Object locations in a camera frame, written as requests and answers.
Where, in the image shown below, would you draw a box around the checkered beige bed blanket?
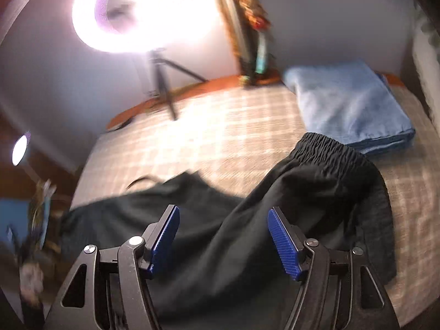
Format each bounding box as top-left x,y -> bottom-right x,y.
72,84 -> 439,325

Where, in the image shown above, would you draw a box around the black pants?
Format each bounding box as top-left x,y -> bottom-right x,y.
60,133 -> 397,329

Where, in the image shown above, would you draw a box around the black tripod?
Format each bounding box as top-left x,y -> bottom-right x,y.
149,49 -> 208,121

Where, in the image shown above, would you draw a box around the orange wooden bed frame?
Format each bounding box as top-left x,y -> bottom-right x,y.
106,71 -> 406,131

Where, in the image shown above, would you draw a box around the small round desk lamp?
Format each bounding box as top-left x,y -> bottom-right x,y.
11,132 -> 31,166

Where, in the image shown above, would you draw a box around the blue chair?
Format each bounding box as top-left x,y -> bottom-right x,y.
0,198 -> 51,250

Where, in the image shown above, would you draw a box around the framed picture with garland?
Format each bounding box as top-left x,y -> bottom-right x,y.
216,0 -> 281,86

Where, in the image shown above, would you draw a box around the bright ring light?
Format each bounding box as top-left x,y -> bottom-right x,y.
71,0 -> 222,54

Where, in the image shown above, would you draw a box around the folded blue towel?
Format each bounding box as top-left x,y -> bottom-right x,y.
283,61 -> 416,155

